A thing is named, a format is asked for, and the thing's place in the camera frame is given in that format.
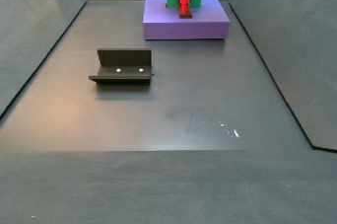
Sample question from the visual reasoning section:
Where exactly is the purple base board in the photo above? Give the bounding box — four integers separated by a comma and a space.
142, 0, 230, 40

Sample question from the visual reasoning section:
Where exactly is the black angled holder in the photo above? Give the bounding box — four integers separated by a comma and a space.
88, 48, 153, 84

